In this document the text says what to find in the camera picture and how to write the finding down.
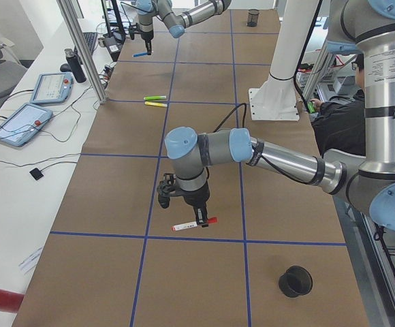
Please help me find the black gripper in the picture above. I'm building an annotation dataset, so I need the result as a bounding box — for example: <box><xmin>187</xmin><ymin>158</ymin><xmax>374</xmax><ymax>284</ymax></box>
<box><xmin>183</xmin><ymin>186</ymin><xmax>210</xmax><ymax>228</ymax></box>
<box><xmin>140</xmin><ymin>30</ymin><xmax>153</xmax><ymax>55</ymax></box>

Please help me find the green highlighter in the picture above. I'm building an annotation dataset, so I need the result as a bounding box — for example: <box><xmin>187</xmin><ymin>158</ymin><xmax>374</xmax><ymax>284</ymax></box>
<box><xmin>144</xmin><ymin>95</ymin><xmax>167</xmax><ymax>102</ymax></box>

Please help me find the white paper label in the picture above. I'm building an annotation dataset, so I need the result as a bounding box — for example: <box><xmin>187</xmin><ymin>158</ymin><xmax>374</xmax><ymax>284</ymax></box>
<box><xmin>18</xmin><ymin>247</ymin><xmax>43</xmax><ymax>274</ymax></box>

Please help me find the aluminium frame post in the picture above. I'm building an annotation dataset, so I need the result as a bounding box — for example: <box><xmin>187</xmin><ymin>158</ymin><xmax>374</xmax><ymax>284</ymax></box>
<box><xmin>57</xmin><ymin>0</ymin><xmax>106</xmax><ymax>104</ymax></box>

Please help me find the black mesh cup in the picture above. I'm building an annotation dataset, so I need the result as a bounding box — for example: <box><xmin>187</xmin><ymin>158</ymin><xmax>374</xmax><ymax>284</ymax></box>
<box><xmin>247</xmin><ymin>9</ymin><xmax>259</xmax><ymax>27</ymax></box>

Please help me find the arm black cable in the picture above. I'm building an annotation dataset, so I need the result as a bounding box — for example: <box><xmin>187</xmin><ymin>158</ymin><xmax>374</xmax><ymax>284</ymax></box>
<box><xmin>212</xmin><ymin>102</ymin><xmax>317</xmax><ymax>185</ymax></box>

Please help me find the small black sensor box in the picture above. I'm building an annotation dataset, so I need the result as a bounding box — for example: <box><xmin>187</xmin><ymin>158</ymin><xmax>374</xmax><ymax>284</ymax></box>
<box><xmin>29</xmin><ymin>168</ymin><xmax>44</xmax><ymax>181</ymax></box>

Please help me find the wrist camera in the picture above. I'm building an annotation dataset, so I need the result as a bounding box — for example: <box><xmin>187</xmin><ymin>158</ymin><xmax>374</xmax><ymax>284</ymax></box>
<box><xmin>157</xmin><ymin>173</ymin><xmax>181</xmax><ymax>208</ymax></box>
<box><xmin>128</xmin><ymin>23</ymin><xmax>140</xmax><ymax>40</ymax></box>

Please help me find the white pedestal column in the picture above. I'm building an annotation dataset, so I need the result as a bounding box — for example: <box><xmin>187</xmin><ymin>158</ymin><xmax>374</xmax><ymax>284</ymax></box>
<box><xmin>249</xmin><ymin>0</ymin><xmax>321</xmax><ymax>121</ymax></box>

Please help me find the black solid cup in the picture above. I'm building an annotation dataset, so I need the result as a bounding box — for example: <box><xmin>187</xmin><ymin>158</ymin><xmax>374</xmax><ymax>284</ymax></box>
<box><xmin>279</xmin><ymin>266</ymin><xmax>313</xmax><ymax>298</ymax></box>

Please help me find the near teach pendant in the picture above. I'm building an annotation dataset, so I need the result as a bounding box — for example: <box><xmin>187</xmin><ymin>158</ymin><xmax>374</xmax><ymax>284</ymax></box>
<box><xmin>0</xmin><ymin>103</ymin><xmax>53</xmax><ymax>147</ymax></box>

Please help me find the green clamp tool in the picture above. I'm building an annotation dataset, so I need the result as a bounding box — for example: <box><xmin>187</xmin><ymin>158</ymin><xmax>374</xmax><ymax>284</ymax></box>
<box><xmin>307</xmin><ymin>101</ymin><xmax>315</xmax><ymax>113</ymax></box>

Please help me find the yellow highlighter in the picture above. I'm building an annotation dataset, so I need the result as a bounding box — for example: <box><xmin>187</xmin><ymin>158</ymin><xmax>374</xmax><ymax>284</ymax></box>
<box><xmin>144</xmin><ymin>102</ymin><xmax>168</xmax><ymax>108</ymax></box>

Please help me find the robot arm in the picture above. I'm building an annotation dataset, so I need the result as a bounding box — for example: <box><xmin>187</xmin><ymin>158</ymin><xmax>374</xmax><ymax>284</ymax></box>
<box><xmin>157</xmin><ymin>1</ymin><xmax>395</xmax><ymax>231</ymax></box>
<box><xmin>136</xmin><ymin>0</ymin><xmax>231</xmax><ymax>55</ymax></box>

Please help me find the black keyboard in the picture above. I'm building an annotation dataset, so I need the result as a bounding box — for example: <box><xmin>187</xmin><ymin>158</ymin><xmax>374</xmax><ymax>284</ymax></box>
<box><xmin>82</xmin><ymin>32</ymin><xmax>98</xmax><ymax>54</ymax></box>

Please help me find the far teach pendant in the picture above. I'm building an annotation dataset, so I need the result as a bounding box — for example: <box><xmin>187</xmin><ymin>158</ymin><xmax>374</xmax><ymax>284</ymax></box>
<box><xmin>30</xmin><ymin>72</ymin><xmax>74</xmax><ymax>105</ymax></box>

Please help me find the blue marker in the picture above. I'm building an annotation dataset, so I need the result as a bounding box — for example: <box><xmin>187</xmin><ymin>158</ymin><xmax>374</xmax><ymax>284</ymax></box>
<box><xmin>132</xmin><ymin>52</ymin><xmax>152</xmax><ymax>58</ymax></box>

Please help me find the teach pendant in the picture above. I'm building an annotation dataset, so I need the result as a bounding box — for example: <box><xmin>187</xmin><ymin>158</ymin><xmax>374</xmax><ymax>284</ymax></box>
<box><xmin>0</xmin><ymin>103</ymin><xmax>53</xmax><ymax>147</ymax></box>
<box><xmin>30</xmin><ymin>72</ymin><xmax>74</xmax><ymax>105</ymax></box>

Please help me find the black water bottle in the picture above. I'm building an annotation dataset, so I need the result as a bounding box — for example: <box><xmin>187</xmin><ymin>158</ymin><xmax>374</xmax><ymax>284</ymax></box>
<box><xmin>64</xmin><ymin>48</ymin><xmax>86</xmax><ymax>83</ymax></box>

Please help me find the red white marker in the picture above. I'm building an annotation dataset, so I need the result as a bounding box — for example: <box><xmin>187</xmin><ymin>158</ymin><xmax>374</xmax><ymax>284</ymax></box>
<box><xmin>171</xmin><ymin>217</ymin><xmax>219</xmax><ymax>232</ymax></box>

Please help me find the person in black hoodie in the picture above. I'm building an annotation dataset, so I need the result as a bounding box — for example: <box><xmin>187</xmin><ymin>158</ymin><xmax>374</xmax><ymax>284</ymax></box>
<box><xmin>311</xmin><ymin>54</ymin><xmax>366</xmax><ymax>156</ymax></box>

